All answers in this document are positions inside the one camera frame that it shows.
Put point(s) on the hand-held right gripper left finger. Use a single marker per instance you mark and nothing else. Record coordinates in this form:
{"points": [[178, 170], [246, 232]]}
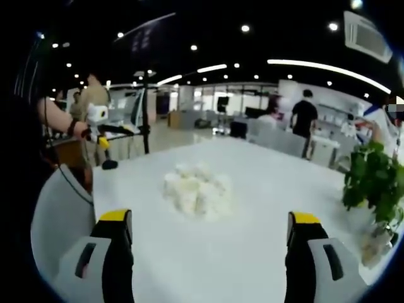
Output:
{"points": [[94, 271]]}

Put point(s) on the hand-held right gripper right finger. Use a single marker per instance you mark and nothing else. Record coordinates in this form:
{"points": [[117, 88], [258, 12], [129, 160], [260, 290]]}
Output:
{"points": [[318, 271]]}

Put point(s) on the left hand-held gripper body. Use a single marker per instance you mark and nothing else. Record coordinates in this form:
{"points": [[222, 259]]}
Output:
{"points": [[97, 114]]}

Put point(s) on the person's left hand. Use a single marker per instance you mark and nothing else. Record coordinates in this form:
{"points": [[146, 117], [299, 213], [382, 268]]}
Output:
{"points": [[80, 129]]}

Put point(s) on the small black object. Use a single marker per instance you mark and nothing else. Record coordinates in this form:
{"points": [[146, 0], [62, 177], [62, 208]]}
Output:
{"points": [[110, 164]]}

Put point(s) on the black wristband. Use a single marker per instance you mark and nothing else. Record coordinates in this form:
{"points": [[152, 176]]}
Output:
{"points": [[72, 127]]}

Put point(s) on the brown wooden cabinet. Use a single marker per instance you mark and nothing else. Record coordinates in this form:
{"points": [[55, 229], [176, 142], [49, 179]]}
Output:
{"points": [[67, 154]]}

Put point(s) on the black tripod stand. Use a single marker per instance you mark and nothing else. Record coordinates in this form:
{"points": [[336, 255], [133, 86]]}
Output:
{"points": [[145, 126]]}

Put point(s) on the clear glass plant vase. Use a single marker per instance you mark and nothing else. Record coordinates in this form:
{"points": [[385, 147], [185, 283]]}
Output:
{"points": [[375, 249]]}

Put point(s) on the wooden counter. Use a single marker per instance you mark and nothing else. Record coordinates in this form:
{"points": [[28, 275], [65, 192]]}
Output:
{"points": [[177, 119]]}

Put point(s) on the short ceiling strip light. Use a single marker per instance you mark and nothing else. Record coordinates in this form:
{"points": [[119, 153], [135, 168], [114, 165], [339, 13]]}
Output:
{"points": [[169, 80], [212, 68]]}

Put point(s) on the person's dark clothing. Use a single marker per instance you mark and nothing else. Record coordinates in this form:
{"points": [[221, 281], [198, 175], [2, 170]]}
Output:
{"points": [[22, 151]]}

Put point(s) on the white table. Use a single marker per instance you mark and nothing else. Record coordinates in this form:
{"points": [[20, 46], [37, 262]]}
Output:
{"points": [[259, 186]]}

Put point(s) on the green leafy plant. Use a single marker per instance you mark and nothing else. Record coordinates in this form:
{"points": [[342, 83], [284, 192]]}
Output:
{"points": [[375, 180]]}

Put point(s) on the black monitor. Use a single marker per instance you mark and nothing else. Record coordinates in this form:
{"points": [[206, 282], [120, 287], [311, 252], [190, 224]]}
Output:
{"points": [[223, 104]]}

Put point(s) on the black office chair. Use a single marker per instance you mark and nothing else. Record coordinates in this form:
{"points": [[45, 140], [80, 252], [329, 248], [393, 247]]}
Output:
{"points": [[238, 129]]}

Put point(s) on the group of round ceiling spotlights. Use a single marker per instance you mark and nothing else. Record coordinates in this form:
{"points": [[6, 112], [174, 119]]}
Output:
{"points": [[245, 28]]}

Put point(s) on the long ceiling strip light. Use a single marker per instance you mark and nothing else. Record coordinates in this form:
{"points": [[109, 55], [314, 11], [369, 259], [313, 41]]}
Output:
{"points": [[328, 67]]}

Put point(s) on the white ceiling air conditioner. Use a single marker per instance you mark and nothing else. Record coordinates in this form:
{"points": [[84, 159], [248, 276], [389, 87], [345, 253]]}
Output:
{"points": [[367, 38]]}

